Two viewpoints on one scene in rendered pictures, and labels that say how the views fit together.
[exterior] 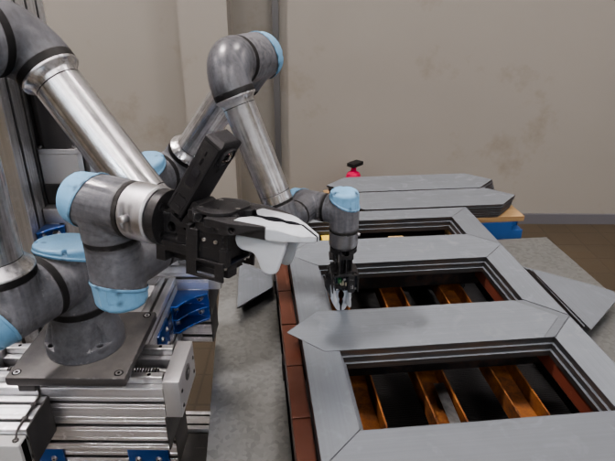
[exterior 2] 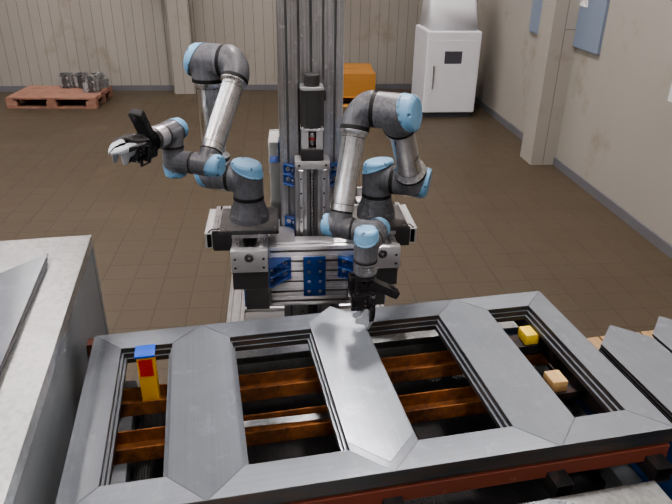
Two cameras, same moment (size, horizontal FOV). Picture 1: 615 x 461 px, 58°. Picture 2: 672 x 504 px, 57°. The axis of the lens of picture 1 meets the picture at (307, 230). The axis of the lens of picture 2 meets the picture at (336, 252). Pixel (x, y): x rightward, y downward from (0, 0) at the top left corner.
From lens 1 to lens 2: 2.09 m
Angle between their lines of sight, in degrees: 74
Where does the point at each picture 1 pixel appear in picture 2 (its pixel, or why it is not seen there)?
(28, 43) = (222, 66)
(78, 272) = (233, 175)
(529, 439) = (215, 407)
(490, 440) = (216, 389)
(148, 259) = (174, 161)
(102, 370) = (225, 225)
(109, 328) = (241, 212)
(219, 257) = not seen: hidden behind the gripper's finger
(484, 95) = not seen: outside the picture
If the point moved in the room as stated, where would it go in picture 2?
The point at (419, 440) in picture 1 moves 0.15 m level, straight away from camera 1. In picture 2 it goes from (219, 359) to (266, 364)
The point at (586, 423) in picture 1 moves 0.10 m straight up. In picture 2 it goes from (229, 441) to (226, 410)
